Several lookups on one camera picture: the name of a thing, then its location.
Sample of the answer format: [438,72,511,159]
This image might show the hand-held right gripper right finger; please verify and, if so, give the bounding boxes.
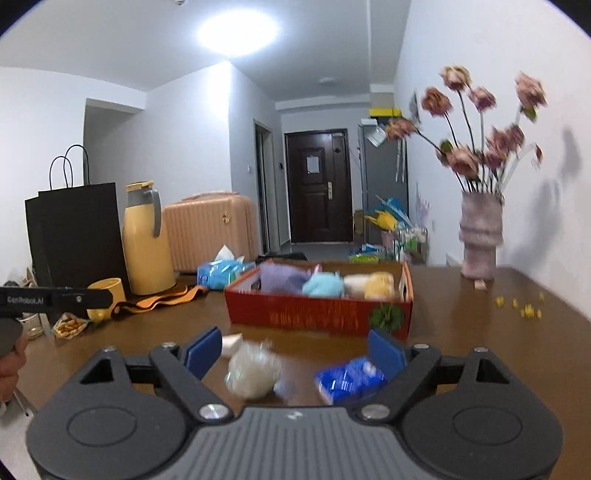
[358,328,512,422]

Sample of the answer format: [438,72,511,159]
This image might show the person's left hand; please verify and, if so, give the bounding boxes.
[0,337,27,403]

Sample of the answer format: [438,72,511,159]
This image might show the round ceiling light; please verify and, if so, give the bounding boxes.
[196,7,280,58]

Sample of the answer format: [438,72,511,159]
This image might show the dark side door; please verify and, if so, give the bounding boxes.
[253,119,273,254]

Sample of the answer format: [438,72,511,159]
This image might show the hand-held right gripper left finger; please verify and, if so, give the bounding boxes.
[79,326,232,424]

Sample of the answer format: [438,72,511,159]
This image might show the yellow cup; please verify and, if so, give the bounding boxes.
[87,278,126,323]

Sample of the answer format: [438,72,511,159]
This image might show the black paper bag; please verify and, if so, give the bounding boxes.
[38,144,132,303]
[24,156,75,289]

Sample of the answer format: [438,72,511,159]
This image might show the white rolled towel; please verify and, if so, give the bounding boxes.
[343,274,375,298]

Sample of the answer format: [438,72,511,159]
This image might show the grey ribbed vase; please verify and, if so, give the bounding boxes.
[458,190,505,281]

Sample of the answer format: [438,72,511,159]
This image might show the white plastic bag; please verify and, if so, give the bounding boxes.
[225,340,282,400]

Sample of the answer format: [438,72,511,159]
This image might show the blue tissue pack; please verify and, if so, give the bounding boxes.
[197,244,256,291]

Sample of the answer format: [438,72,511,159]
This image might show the purple wall sticker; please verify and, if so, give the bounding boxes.
[414,184,431,224]

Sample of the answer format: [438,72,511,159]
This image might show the pile of bags and bottles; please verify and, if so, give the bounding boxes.
[348,196,430,265]

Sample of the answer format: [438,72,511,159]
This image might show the dark brown door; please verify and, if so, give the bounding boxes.
[284,129,354,245]

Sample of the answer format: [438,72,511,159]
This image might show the purple cloth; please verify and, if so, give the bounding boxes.
[259,261,311,295]

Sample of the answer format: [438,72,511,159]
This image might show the dried pink roses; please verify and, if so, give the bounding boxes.
[385,65,548,195]

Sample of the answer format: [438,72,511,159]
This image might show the scattered yellow crumbs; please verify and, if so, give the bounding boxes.
[494,292,546,320]

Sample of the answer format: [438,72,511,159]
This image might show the grey refrigerator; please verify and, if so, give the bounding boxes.
[357,122,409,227]

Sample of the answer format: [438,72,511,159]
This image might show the yellow thermos jug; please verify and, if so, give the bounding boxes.
[121,181,177,296]

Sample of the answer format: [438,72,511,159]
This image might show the clear snack bag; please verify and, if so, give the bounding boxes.
[52,313,88,340]

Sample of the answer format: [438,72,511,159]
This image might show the blue plastic packet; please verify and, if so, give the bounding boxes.
[315,356,387,406]

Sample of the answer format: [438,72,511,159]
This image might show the pink suitcase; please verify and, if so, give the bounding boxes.
[164,194,259,274]

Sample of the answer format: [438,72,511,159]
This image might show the red cardboard box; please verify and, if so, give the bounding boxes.
[224,259,414,341]

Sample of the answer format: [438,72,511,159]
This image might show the orange table mat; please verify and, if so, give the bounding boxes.
[111,284,209,319]

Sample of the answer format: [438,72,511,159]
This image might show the light blue fluffy cloth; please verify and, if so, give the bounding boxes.
[302,272,346,297]

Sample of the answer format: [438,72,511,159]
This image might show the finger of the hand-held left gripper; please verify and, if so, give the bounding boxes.
[48,287,115,320]

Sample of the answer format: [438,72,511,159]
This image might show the yellow rolled towel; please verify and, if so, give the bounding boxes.
[365,271,395,301]

